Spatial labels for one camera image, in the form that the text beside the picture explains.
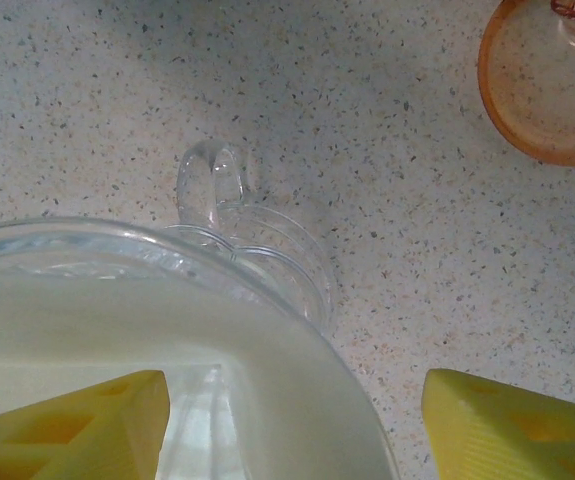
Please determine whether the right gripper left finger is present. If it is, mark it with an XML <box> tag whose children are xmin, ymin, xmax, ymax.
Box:
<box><xmin>0</xmin><ymin>369</ymin><xmax>171</xmax><ymax>480</ymax></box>

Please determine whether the white paper coffee filter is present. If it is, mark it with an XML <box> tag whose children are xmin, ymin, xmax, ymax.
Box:
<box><xmin>0</xmin><ymin>259</ymin><xmax>393</xmax><ymax>480</ymax></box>

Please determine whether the clear glass cup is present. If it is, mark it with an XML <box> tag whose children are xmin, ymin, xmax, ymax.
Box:
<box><xmin>0</xmin><ymin>141</ymin><xmax>401</xmax><ymax>480</ymax></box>

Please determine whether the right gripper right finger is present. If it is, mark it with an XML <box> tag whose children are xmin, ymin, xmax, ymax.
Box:
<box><xmin>420</xmin><ymin>368</ymin><xmax>575</xmax><ymax>480</ymax></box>

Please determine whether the orange glass coffee server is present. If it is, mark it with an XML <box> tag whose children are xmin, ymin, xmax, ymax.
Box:
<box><xmin>476</xmin><ymin>0</ymin><xmax>575</xmax><ymax>168</ymax></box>

